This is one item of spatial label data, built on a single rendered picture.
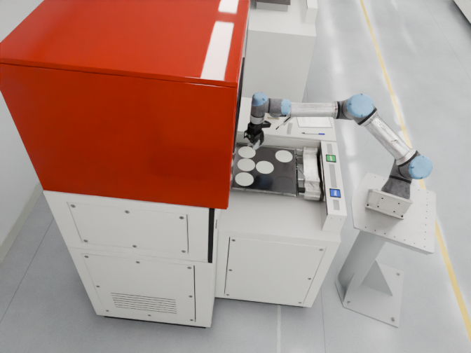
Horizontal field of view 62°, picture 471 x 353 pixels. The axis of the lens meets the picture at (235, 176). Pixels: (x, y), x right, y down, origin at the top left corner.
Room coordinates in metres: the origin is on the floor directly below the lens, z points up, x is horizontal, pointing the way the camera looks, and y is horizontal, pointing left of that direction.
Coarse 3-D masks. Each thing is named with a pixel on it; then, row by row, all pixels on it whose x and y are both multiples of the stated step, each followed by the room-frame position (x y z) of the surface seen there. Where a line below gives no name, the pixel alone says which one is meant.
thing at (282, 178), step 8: (240, 144) 1.75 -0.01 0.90; (256, 152) 1.70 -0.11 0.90; (264, 152) 1.71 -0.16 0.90; (272, 152) 1.71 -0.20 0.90; (256, 160) 1.63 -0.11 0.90; (264, 160) 1.63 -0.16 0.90; (272, 160) 1.64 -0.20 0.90; (256, 168) 1.57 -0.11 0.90; (280, 168) 1.59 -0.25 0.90; (288, 168) 1.59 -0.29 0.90; (256, 176) 1.50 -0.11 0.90; (264, 176) 1.51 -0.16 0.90; (272, 176) 1.51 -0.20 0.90; (280, 176) 1.52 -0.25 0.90; (288, 176) 1.52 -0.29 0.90; (232, 184) 1.43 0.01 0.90; (256, 184) 1.44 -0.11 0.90; (264, 184) 1.45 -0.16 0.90; (272, 184) 1.46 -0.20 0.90; (280, 184) 1.46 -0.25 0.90; (288, 184) 1.47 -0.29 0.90; (288, 192) 1.41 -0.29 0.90
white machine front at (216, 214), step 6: (210, 210) 0.99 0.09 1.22; (216, 210) 1.00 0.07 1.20; (210, 216) 0.99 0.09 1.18; (216, 216) 1.04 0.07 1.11; (210, 222) 0.99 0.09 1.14; (216, 222) 1.02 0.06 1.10; (210, 228) 0.99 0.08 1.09; (216, 228) 1.02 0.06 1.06; (210, 234) 0.99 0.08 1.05; (216, 234) 1.09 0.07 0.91; (210, 240) 0.99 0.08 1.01; (216, 240) 1.11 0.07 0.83; (210, 246) 0.99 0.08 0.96; (210, 252) 0.99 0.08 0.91; (210, 258) 0.99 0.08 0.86
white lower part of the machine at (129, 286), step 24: (96, 264) 1.00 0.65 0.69; (120, 264) 0.99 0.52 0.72; (144, 264) 0.99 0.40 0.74; (168, 264) 0.99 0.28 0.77; (192, 264) 0.99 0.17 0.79; (216, 264) 1.19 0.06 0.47; (96, 288) 1.00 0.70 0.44; (120, 288) 1.00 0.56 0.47; (144, 288) 0.99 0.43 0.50; (168, 288) 0.99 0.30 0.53; (192, 288) 0.99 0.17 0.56; (96, 312) 1.00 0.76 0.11; (120, 312) 1.00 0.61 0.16; (144, 312) 0.99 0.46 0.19; (168, 312) 0.99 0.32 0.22; (192, 312) 0.99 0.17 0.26
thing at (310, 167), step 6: (306, 156) 1.72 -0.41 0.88; (312, 156) 1.73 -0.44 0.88; (306, 162) 1.67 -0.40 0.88; (312, 162) 1.67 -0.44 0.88; (306, 168) 1.62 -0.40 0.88; (312, 168) 1.63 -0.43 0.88; (306, 174) 1.57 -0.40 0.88; (312, 174) 1.58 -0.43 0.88; (306, 186) 1.48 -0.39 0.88; (312, 186) 1.49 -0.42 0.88; (318, 186) 1.49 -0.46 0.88; (306, 198) 1.41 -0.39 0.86; (312, 198) 1.41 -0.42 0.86; (318, 198) 1.41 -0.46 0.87
